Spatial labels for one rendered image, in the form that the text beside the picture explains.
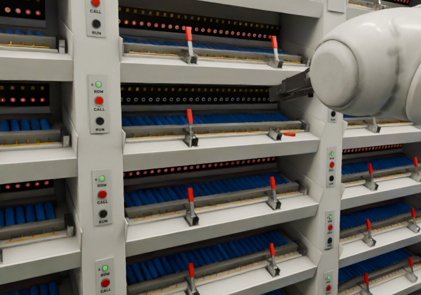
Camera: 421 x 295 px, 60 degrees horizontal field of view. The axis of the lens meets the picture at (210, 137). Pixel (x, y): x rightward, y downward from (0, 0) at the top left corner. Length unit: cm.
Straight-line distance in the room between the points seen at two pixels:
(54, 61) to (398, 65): 62
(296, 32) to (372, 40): 86
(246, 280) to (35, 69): 77
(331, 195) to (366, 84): 86
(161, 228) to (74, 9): 53
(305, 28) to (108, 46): 64
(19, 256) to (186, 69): 53
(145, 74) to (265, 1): 40
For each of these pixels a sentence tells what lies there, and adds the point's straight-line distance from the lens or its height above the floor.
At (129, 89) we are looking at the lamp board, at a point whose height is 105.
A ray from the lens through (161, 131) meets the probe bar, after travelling 92.
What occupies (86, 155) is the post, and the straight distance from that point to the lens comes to 81.
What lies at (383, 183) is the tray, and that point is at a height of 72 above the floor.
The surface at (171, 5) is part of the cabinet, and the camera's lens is 111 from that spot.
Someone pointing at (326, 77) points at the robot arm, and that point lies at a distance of 40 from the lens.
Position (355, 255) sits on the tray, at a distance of 138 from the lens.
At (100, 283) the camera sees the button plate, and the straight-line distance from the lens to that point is 90.
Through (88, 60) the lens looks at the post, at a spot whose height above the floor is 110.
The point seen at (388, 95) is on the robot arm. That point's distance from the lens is 41.
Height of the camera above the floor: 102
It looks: 6 degrees down
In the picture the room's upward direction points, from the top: straight up
